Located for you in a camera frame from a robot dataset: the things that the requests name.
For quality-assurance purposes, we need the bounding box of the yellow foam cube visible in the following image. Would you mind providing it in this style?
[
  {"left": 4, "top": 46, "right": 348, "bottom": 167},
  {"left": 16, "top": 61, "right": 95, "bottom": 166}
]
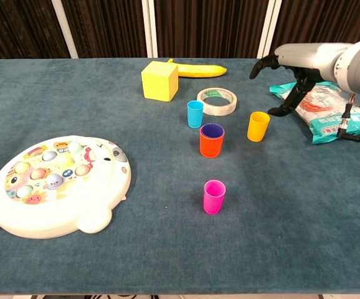
[{"left": 141, "top": 60, "right": 179, "bottom": 102}]

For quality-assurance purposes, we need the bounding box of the pink plastic cup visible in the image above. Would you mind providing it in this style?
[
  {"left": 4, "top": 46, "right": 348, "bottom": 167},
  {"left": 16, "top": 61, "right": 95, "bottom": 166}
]
[{"left": 203, "top": 179, "right": 227, "bottom": 215}]

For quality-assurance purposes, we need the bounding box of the yellow plastic cup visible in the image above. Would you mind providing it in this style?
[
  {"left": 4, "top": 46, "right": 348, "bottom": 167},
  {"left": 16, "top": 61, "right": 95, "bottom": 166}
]
[{"left": 247, "top": 112, "right": 271, "bottom": 142}]

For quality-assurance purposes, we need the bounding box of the purple plastic cup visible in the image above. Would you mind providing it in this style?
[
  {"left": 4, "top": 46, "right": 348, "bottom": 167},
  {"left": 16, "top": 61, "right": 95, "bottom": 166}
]
[{"left": 201, "top": 123, "right": 224, "bottom": 138}]

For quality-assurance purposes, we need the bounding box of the white partition post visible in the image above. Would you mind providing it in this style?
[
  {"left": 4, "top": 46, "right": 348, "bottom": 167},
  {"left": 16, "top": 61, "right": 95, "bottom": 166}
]
[
  {"left": 141, "top": 0, "right": 158, "bottom": 59},
  {"left": 50, "top": 0, "right": 79, "bottom": 59},
  {"left": 257, "top": 0, "right": 283, "bottom": 59}
]

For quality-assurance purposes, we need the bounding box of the yellow banana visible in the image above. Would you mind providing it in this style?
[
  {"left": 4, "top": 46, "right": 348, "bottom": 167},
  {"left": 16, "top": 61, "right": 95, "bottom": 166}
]
[{"left": 166, "top": 58, "right": 228, "bottom": 78}]

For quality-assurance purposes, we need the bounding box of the beige masking tape roll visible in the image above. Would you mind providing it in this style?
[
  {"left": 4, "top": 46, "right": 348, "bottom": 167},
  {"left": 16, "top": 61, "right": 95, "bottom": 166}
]
[{"left": 197, "top": 87, "right": 239, "bottom": 116}]

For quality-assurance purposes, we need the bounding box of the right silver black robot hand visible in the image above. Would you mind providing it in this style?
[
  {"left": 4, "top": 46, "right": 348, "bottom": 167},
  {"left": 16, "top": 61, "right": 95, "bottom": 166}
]
[{"left": 249, "top": 43, "right": 352, "bottom": 116}]

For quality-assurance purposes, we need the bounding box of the orange plastic cup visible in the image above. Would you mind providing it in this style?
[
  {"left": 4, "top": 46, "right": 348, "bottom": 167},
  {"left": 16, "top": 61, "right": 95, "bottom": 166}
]
[{"left": 199, "top": 123, "right": 225, "bottom": 159}]

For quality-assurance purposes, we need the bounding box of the teal felt table cover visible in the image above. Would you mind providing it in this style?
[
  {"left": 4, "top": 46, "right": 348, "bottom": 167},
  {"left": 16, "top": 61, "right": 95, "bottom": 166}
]
[{"left": 0, "top": 57, "right": 360, "bottom": 295}]

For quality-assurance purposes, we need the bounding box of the white fish whack toy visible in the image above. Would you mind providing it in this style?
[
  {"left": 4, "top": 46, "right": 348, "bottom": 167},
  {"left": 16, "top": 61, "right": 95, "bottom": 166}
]
[{"left": 0, "top": 135, "right": 132, "bottom": 240}]

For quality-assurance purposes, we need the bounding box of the teal clear snack bag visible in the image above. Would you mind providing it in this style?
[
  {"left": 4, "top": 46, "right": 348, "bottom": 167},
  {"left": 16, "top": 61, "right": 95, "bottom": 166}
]
[{"left": 269, "top": 79, "right": 360, "bottom": 145}]

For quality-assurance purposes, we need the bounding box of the blue plastic cup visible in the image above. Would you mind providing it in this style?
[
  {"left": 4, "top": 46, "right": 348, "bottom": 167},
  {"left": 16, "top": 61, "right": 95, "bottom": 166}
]
[{"left": 187, "top": 100, "right": 204, "bottom": 128}]

